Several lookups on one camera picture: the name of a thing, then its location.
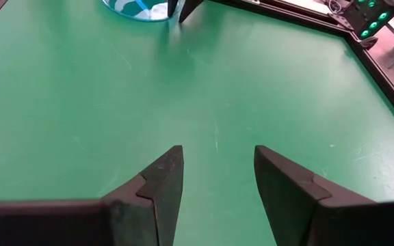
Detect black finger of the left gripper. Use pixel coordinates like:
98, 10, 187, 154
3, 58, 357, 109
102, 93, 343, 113
167, 0, 179, 18
178, 0, 205, 24

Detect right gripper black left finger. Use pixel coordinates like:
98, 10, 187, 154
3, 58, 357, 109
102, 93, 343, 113
101, 145, 185, 246

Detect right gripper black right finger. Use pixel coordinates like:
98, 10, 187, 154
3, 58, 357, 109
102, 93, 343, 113
254, 145, 378, 246

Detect small blue transparent plate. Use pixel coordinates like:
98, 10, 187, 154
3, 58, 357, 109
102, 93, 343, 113
100, 0, 184, 23

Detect green table mat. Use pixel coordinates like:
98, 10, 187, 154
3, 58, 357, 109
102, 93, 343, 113
0, 0, 394, 246

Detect black computer green LED fans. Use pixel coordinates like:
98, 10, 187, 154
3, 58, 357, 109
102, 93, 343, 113
340, 0, 394, 40

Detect black frame clamp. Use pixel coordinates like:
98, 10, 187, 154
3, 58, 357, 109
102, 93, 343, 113
360, 36, 379, 49

